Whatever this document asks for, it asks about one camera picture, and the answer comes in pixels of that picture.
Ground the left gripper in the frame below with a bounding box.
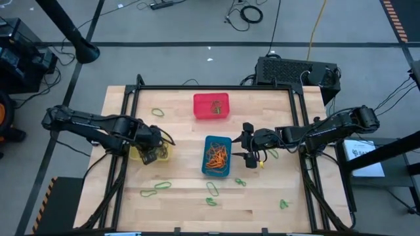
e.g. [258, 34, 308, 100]
[131, 121, 165, 166]

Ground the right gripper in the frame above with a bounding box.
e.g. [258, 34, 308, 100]
[231, 122, 283, 170]

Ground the blue plastic basket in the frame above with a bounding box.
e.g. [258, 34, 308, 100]
[201, 135, 232, 178]

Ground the yellow plastic basket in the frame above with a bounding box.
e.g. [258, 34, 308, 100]
[129, 130, 173, 162]

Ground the red plastic basket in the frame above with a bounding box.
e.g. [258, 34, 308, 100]
[192, 92, 230, 120]

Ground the black computer case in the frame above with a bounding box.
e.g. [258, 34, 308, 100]
[255, 56, 342, 106]

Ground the black hazard-striped floor mat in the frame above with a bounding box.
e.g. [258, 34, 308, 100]
[379, 0, 420, 44]
[31, 176, 85, 235]

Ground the white booklet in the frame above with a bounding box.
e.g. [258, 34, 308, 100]
[343, 139, 386, 178]

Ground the black orange wheeled device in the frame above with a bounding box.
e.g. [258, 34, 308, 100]
[0, 90, 27, 160]

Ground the black power strip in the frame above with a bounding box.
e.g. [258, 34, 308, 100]
[150, 1, 174, 10]

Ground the black floor stand pole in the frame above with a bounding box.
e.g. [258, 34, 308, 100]
[35, 0, 101, 65]

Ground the black side cart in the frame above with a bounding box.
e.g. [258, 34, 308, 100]
[337, 130, 420, 217]

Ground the black equipment rack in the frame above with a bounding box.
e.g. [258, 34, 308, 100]
[0, 18, 59, 94]

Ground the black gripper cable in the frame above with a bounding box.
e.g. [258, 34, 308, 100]
[163, 129, 177, 147]

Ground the black hanging cable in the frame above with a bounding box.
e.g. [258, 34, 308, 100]
[268, 0, 282, 56]

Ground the coiled black cable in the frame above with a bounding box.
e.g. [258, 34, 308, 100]
[240, 5, 264, 24]

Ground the yellow hanging cable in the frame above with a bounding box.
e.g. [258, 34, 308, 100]
[306, 0, 328, 62]

